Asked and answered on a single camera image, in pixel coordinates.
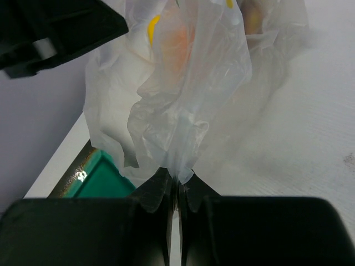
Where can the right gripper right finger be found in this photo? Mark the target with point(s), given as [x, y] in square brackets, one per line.
[259, 230]

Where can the translucent white plastic bag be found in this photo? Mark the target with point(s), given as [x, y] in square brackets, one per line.
[147, 117]

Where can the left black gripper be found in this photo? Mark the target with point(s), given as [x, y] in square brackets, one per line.
[40, 35]

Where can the square teal ceramic plate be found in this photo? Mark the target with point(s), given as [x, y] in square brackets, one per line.
[92, 174]

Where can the orange fake persimmon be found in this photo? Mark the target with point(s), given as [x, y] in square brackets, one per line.
[177, 47]

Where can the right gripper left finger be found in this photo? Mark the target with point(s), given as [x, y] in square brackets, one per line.
[134, 230]

